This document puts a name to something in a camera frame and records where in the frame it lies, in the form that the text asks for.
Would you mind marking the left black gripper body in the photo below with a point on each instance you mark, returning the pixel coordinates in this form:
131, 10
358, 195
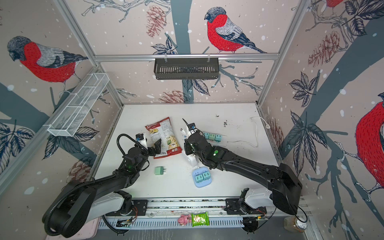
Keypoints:
150, 152

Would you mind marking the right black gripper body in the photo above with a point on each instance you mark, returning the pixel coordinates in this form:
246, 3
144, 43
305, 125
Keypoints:
199, 155

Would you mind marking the green plug adapter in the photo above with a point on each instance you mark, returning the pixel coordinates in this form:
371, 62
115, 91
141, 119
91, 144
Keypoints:
212, 137
159, 171

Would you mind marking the red white snack bag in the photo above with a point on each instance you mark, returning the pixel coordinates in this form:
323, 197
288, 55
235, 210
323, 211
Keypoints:
163, 130

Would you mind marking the white colourful power strip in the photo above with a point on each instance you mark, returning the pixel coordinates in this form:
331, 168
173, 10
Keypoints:
223, 142

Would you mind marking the blue cube power socket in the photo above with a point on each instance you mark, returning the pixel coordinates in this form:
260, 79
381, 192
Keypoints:
198, 172

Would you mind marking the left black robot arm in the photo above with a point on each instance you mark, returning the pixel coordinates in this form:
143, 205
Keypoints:
67, 214

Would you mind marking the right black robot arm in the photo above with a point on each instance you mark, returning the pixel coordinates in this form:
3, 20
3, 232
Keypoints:
281, 181

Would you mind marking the green snack packet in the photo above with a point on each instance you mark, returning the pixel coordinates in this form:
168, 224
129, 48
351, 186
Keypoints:
201, 219

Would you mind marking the pink pig toy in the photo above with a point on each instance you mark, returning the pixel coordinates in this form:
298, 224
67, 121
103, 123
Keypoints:
184, 220

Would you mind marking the pink plastic tray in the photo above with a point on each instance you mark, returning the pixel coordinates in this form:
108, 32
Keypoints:
88, 231

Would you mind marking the glass jar with lid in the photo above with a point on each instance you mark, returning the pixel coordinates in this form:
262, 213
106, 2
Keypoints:
294, 224

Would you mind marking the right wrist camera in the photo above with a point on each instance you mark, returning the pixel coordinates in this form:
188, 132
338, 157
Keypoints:
192, 129

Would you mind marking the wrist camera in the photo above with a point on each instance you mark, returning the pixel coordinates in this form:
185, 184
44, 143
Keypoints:
192, 129
140, 138

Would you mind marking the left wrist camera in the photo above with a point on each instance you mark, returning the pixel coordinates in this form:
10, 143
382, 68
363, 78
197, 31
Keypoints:
140, 138

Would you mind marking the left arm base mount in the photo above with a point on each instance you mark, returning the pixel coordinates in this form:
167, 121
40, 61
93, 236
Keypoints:
139, 208

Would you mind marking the black hanging wire basket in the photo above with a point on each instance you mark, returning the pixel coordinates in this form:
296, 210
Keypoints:
187, 69

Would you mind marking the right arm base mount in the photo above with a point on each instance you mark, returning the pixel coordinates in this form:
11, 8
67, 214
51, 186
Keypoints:
238, 207

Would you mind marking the white wire mesh shelf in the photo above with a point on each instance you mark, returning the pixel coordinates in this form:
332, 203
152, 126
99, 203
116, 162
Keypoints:
81, 102

